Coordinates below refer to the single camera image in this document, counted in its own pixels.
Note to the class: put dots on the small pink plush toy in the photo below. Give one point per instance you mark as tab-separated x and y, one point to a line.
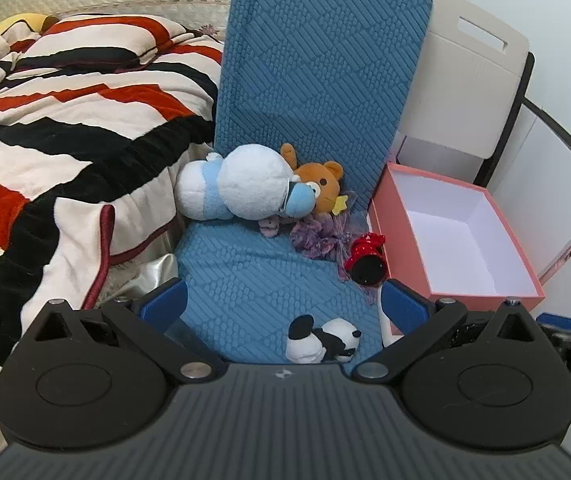
271	225

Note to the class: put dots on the yellow pillow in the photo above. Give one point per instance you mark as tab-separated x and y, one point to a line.
25	21

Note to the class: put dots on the beige satin sheet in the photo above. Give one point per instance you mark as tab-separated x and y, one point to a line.
148	277

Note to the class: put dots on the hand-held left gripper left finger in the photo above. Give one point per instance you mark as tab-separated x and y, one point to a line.
165	305

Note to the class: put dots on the white and blue plush toy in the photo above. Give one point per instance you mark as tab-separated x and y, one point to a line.
250	180

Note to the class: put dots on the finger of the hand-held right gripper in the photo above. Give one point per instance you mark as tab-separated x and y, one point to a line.
560	320

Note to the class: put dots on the red black striped blanket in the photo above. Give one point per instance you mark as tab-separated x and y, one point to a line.
65	125

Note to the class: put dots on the brown bear plush toy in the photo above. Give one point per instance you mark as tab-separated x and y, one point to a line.
323	180

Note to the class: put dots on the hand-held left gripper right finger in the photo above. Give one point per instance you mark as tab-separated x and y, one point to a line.
403	310

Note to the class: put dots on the blue textured mat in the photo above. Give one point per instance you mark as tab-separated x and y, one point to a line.
310	70

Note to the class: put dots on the black and white panda plush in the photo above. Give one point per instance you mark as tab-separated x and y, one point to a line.
323	342

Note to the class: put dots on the red and black plush toy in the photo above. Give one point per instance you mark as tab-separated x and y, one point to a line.
365	260

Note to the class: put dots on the pink cardboard box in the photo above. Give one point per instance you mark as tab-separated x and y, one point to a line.
450	235

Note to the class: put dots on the black curved frame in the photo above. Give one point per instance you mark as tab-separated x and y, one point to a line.
560	132

